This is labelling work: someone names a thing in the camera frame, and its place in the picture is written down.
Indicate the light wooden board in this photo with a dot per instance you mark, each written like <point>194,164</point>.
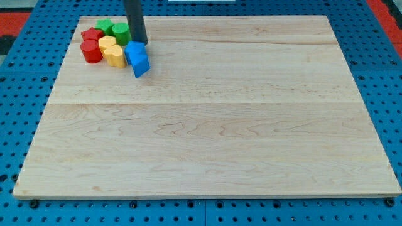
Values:
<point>245,107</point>

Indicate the blue triangular block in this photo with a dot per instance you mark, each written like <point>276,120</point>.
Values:
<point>140,65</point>

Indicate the blue cube block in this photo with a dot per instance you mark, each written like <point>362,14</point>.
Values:
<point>134,48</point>

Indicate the yellow heart block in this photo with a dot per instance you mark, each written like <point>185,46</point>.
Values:
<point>115,56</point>

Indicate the green cylinder block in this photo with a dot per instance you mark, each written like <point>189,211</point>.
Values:
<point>122,33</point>

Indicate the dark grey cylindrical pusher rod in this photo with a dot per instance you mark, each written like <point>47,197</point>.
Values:
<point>135,19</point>

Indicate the yellow hexagon block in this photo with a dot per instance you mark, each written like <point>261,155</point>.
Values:
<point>106,42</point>

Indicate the red cylinder block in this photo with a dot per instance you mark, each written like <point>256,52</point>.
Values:
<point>91,51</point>

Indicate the green star block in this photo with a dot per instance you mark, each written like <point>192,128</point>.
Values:
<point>105,25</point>

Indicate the red star block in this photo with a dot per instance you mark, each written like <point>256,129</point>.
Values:
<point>92,34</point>

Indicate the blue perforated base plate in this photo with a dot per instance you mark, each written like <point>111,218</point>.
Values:
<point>31,66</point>

